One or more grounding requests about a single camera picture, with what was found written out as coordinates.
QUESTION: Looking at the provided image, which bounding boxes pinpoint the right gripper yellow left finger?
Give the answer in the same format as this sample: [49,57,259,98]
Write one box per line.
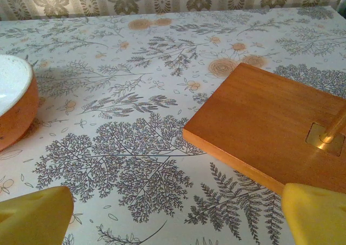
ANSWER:
[0,185,75,245]

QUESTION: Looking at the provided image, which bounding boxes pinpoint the gold wire stand wooden base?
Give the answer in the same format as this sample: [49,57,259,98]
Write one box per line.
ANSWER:
[182,62,346,195]

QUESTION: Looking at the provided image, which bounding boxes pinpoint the orange bowl white inside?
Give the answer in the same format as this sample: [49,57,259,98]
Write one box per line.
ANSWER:
[0,54,39,153]

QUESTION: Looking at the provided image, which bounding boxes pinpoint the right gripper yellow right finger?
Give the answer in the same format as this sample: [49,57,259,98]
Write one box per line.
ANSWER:
[281,182,346,245]

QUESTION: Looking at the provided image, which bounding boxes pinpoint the floral tablecloth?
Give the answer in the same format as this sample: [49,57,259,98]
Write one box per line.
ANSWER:
[0,5,346,245]

